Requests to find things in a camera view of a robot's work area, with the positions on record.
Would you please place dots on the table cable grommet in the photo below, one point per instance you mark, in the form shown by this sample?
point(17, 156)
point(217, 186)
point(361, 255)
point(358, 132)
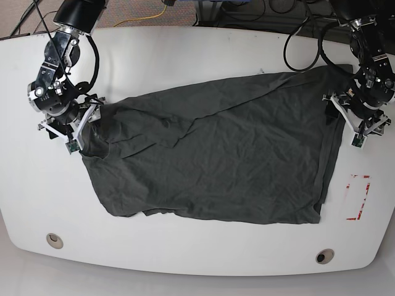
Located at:
point(54, 241)
point(325, 256)

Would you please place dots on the dark grey t-shirt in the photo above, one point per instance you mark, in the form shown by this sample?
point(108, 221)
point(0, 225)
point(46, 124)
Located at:
point(255, 149)

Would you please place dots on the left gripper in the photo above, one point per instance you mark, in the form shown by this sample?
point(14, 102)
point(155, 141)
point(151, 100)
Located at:
point(359, 110)

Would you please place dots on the left table cable grommet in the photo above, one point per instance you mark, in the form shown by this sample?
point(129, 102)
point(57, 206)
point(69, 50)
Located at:
point(54, 241)

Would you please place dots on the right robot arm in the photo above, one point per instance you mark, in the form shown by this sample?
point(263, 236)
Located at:
point(52, 93)

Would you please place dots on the red tape rectangle marking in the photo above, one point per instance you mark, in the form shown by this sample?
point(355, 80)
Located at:
point(355, 197)

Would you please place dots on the right table cable grommet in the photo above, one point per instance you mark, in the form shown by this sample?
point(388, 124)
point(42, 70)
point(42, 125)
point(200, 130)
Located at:
point(325, 256)

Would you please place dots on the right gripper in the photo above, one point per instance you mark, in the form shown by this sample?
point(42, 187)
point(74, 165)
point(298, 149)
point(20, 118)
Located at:
point(61, 117)

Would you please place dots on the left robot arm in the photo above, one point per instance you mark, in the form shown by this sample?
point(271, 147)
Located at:
point(372, 86)

